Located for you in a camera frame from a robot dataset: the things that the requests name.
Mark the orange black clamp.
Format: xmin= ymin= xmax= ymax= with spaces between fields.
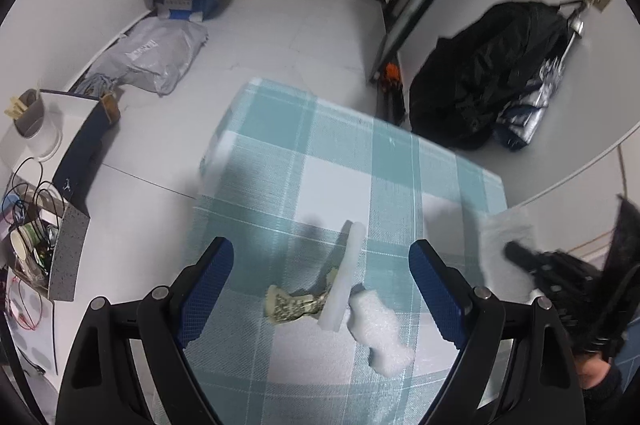
xmin=375 ymin=62 xmax=407 ymax=126

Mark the white foam stick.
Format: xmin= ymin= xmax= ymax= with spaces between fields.
xmin=318 ymin=220 xmax=366 ymax=334

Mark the paper cup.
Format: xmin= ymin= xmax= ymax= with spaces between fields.
xmin=9 ymin=225 xmax=42 ymax=267

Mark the navy blue panel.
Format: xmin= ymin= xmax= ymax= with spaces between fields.
xmin=54 ymin=102 xmax=117 ymax=218

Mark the grey speckled box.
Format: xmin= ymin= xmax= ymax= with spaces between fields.
xmin=9 ymin=198 xmax=92 ymax=302

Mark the small wooden block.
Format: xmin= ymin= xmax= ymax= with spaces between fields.
xmin=99 ymin=94 xmax=121 ymax=124

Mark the grey cup with sticks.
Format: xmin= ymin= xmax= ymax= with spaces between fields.
xmin=4 ymin=89 xmax=46 ymax=139

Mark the blue cardboard box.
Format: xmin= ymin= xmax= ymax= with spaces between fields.
xmin=145 ymin=0 xmax=227 ymax=22

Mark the person's right forearm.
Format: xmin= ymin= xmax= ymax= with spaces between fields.
xmin=574 ymin=352 xmax=627 ymax=425

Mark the white side table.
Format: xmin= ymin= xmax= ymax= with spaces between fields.
xmin=0 ymin=89 xmax=103 ymax=186

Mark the black hanging coat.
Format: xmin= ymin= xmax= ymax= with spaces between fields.
xmin=407 ymin=0 xmax=576 ymax=151

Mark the teal checked tablecloth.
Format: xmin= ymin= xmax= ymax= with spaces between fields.
xmin=182 ymin=78 xmax=509 ymax=425

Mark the silver folded umbrella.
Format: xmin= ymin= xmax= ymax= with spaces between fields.
xmin=494 ymin=54 xmax=569 ymax=152

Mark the black cloth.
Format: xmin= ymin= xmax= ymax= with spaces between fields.
xmin=601 ymin=194 xmax=640 ymax=356

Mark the tangle of cables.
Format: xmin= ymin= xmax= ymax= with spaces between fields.
xmin=0 ymin=155 xmax=67 ymax=228

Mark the white foam piece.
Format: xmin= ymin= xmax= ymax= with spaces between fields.
xmin=347 ymin=288 xmax=416 ymax=377

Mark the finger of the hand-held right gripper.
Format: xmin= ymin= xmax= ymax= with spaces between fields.
xmin=504 ymin=241 xmax=549 ymax=279

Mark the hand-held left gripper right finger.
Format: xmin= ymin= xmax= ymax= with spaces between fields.
xmin=408 ymin=239 xmax=586 ymax=425

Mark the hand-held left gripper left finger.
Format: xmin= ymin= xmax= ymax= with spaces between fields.
xmin=56 ymin=236 xmax=235 ymax=425

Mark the grey plastic mailing bag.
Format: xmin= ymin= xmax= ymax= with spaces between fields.
xmin=87 ymin=18 xmax=209 ymax=97

